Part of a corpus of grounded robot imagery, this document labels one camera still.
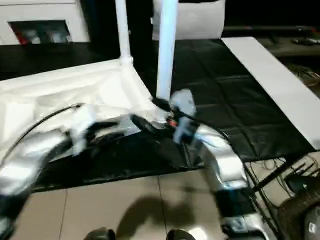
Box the white plastic table top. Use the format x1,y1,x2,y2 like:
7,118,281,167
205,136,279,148
0,59,172,152

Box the black work mat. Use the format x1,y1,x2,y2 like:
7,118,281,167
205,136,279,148
0,39,320,193

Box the grey white pillow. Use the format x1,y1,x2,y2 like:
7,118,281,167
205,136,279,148
151,0,226,42

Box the white board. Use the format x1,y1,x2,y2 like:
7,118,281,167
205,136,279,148
221,36,320,152

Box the black stand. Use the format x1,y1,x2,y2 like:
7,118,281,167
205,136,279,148
250,159,320,195

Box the white glass-door cabinet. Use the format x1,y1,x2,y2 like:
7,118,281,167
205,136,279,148
0,0,92,46

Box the dark mesh floor object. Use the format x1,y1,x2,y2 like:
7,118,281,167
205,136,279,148
277,189,320,240

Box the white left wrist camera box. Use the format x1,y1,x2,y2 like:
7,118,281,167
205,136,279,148
69,104,99,157

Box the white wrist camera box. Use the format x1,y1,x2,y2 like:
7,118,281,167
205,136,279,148
170,89,197,120
69,104,99,157

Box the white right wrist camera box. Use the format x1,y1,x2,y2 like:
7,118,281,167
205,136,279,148
170,89,197,120

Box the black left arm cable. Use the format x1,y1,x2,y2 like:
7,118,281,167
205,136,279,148
0,103,84,166

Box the black floor cables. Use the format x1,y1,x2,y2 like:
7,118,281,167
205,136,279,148
245,150,320,222

